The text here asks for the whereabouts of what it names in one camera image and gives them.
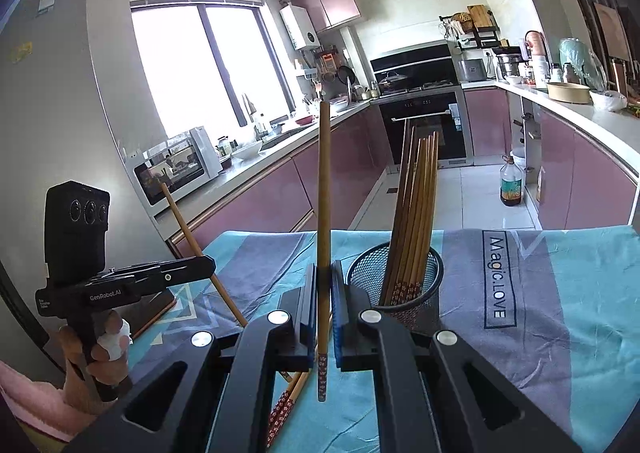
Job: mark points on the white water heater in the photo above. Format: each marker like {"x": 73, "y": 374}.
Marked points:
{"x": 300, "y": 28}

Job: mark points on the white bucket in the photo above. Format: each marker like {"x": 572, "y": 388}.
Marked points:
{"x": 519, "y": 159}

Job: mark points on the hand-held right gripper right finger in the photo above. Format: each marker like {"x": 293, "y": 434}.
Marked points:
{"x": 340, "y": 328}

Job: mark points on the stainless steel pot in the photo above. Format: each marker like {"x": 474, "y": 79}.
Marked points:
{"x": 509, "y": 65}

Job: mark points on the black wall shelf rack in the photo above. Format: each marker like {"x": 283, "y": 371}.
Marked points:
{"x": 475, "y": 38}

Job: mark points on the black built-in oven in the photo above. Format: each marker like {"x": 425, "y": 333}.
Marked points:
{"x": 452, "y": 133}

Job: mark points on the person's left hand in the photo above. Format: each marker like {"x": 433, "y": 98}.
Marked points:
{"x": 107, "y": 373}

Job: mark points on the white finger bandage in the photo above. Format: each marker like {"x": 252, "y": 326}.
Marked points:
{"x": 114, "y": 339}

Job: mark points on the white toaster oven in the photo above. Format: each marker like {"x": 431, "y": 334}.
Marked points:
{"x": 200, "y": 153}

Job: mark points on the dark brown board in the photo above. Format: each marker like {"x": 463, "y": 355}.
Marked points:
{"x": 150, "y": 313}

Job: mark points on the kitchen window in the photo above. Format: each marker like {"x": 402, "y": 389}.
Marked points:
{"x": 175, "y": 73}

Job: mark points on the purple kitchen cabinets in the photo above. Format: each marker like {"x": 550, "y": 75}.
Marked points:
{"x": 350, "y": 148}

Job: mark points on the white bowl with plastic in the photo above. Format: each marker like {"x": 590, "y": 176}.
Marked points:
{"x": 607, "y": 100}

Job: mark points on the silver metal box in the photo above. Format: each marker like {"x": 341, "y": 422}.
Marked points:
{"x": 472, "y": 70}

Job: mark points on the grey refrigerator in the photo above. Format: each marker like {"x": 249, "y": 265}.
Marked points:
{"x": 60, "y": 108}

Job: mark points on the purple upper wall cabinet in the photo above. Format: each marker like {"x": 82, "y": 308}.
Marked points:
{"x": 330, "y": 3}

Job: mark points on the wok with glass lid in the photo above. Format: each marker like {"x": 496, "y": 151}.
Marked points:
{"x": 392, "y": 82}

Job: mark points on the hanging black frying pan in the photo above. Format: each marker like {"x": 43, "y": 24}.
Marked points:
{"x": 346, "y": 74}

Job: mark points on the bundle of wooden chopsticks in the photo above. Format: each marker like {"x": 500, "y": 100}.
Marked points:
{"x": 410, "y": 213}

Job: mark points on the person's left forearm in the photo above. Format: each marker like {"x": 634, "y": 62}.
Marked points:
{"x": 35, "y": 398}

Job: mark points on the wooden chopstick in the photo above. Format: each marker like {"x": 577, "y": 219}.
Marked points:
{"x": 185, "y": 228}
{"x": 280, "y": 413}
{"x": 323, "y": 183}
{"x": 300, "y": 385}

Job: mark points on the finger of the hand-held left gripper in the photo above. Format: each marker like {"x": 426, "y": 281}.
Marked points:
{"x": 150, "y": 268}
{"x": 170, "y": 278}

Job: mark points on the wooden cutting board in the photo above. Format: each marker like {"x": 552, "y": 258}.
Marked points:
{"x": 480, "y": 17}

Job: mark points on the black range hood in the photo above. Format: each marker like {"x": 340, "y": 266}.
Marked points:
{"x": 415, "y": 60}

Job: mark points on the pink thermos kettle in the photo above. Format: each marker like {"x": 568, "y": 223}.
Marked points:
{"x": 535, "y": 45}

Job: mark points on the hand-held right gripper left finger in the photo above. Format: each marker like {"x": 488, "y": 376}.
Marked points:
{"x": 307, "y": 333}

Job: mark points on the chrome sink faucet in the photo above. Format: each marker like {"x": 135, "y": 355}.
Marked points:
{"x": 248, "y": 108}

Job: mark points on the black mesh utensil holder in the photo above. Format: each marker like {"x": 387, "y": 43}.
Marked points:
{"x": 435, "y": 293}

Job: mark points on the teal printed tablecloth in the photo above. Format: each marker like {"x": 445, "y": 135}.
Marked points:
{"x": 550, "y": 358}

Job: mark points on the cooking oil bottle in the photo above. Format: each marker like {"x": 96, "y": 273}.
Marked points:
{"x": 512, "y": 185}

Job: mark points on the round beige tray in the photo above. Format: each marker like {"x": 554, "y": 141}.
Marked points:
{"x": 569, "y": 93}

